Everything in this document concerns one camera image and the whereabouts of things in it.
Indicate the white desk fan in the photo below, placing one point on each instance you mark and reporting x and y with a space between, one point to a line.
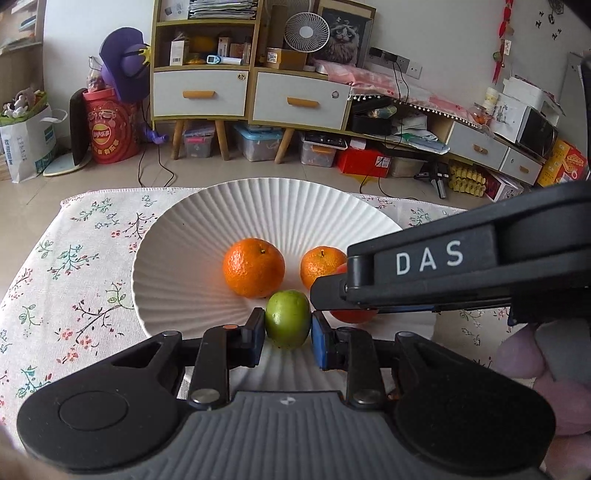
305 32

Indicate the white microwave oven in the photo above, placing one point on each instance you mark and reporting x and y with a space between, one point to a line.
535 131

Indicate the clear storage box blue lid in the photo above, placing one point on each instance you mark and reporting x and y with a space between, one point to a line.
256 145

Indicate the pink cloth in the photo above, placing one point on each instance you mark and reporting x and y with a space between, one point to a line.
383 83

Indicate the tall wooden shelf cabinet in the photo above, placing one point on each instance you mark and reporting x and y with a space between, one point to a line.
161 32

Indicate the white paper shopping bag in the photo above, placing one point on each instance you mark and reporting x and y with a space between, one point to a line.
25 143

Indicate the white box on microwave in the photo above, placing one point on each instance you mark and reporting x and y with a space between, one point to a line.
526 94

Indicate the yellow red carton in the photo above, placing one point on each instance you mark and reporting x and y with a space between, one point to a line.
565 164

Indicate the small white drawer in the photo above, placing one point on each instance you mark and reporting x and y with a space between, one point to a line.
466 138
531 164

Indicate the egg tray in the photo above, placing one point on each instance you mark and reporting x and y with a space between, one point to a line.
466 180

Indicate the purple hat toy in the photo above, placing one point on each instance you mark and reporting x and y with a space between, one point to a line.
122 55

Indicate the black box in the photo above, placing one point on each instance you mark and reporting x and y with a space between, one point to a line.
371 122

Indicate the blue white thermometer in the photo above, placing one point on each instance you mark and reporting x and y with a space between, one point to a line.
221 60

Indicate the wooden bookshelf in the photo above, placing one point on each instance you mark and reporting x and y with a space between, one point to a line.
18 50

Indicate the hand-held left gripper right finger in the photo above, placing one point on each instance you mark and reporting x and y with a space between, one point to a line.
321 344

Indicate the red hanging ornament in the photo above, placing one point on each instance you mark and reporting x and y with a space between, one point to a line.
502 50

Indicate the white ribbed plate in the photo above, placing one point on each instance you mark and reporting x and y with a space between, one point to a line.
207 221

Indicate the red tomato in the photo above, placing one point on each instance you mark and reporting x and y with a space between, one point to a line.
353 317

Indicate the black panel on white base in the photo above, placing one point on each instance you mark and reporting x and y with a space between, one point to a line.
78 124

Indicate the floral tablecloth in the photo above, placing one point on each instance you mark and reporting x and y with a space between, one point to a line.
92 258

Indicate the person's right hand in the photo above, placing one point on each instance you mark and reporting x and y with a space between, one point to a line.
517 357

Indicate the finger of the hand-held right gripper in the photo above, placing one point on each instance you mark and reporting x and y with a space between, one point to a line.
328 295

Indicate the white appliance box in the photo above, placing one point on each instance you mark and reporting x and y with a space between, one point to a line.
173 9

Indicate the red flat box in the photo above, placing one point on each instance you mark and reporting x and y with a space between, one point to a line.
362 164

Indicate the wall power strip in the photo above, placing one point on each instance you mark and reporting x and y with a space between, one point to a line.
408 62

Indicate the white carton on shelf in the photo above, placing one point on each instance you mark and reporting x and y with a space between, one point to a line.
179 53

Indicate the grey refrigerator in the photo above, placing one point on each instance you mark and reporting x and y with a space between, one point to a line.
581 83

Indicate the green jujube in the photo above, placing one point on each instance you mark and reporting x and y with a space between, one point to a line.
287 318

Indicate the red snack bucket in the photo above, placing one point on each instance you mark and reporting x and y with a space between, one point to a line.
111 134

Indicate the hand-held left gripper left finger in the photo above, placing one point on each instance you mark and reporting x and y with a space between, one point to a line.
255 339

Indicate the long wooden bench cabinet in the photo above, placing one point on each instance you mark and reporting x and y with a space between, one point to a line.
438 131

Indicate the large orange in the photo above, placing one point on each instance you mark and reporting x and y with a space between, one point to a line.
254 267

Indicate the white red box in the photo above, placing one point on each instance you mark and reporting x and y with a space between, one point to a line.
505 188

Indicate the low wooden drawer cabinet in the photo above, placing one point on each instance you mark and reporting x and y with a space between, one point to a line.
300 123

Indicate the stack of papers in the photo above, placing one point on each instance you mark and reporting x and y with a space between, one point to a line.
221 8

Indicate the small orange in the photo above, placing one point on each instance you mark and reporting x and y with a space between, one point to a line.
321 267

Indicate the cardboard box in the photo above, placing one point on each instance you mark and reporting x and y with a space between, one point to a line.
284 59

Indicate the framed cat picture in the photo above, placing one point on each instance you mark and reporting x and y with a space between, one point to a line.
344 39

